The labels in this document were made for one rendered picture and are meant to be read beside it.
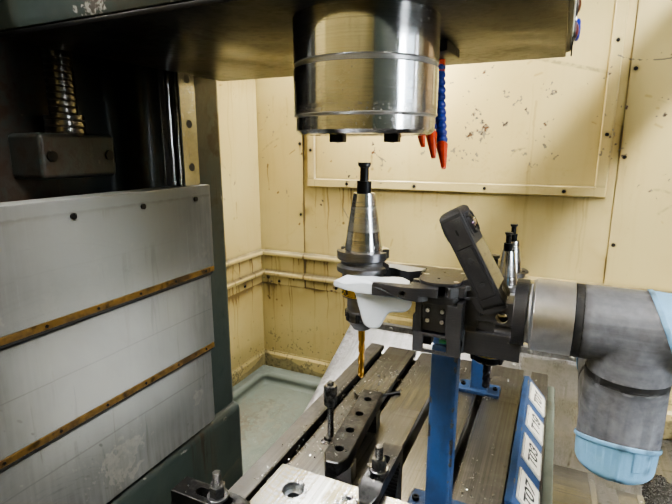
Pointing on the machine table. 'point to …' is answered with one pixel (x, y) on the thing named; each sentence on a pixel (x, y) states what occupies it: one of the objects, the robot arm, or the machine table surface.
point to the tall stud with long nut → (330, 407)
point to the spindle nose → (366, 68)
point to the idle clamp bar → (342, 468)
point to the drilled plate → (325, 488)
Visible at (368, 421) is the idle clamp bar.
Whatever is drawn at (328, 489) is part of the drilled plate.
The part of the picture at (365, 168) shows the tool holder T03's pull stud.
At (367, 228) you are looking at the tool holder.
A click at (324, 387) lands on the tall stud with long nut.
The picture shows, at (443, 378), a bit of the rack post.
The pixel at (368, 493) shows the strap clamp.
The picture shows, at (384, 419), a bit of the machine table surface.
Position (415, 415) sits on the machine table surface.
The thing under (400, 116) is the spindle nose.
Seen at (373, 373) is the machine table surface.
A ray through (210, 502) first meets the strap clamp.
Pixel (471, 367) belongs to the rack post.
